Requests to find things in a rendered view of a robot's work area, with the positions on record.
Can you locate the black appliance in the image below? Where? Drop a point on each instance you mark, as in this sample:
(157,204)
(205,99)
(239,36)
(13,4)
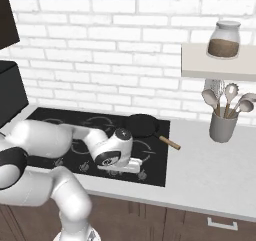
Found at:
(11,91)

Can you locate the pale slotted spoon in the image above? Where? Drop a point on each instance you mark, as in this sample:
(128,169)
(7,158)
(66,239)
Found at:
(230,91)

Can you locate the pale spatula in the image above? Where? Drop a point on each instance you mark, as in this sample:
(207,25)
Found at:
(249,96)

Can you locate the brown cupboard door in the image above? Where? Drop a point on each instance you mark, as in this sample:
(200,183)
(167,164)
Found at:
(113,218)

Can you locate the black glass hob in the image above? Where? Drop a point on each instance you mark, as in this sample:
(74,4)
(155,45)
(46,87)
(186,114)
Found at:
(156,165)

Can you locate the dark wall cupboard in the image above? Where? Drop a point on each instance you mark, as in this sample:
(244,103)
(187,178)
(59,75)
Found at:
(7,21)

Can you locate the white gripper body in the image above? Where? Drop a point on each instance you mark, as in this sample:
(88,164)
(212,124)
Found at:
(128,165)

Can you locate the beige wall shelf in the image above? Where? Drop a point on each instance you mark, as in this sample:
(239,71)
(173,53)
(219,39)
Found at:
(216,66)

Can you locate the grey utensil pot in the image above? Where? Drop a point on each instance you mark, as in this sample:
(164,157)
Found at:
(222,128)

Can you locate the glass jar brown contents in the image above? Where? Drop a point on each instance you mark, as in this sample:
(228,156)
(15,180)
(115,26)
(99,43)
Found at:
(224,41)

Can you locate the pale wooden spoon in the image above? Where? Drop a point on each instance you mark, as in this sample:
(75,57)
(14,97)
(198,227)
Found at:
(246,106)
(210,97)

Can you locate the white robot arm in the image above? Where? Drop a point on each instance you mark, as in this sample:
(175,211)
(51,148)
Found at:
(36,141)

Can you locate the black hob knob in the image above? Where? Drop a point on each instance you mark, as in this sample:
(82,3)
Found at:
(84,167)
(59,162)
(113,173)
(142,175)

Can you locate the brown drawer front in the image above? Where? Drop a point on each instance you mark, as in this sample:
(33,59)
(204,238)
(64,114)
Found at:
(220,230)

